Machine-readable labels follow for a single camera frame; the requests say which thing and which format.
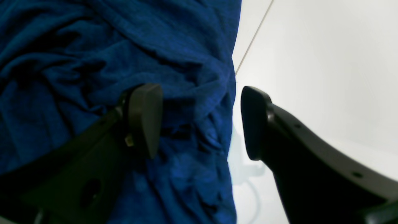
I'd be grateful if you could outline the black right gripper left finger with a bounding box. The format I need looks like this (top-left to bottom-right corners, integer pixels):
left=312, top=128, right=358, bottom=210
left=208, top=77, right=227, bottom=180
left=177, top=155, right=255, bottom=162
left=1, top=83, right=163, bottom=224

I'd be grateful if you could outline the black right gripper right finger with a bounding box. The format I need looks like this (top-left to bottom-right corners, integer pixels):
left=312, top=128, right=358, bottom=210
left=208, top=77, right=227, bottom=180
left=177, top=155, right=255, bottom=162
left=241, top=86, right=398, bottom=224

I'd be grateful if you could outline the blue t-shirt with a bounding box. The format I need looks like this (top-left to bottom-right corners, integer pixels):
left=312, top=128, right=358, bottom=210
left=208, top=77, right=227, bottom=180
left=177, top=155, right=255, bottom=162
left=1, top=0, right=241, bottom=224

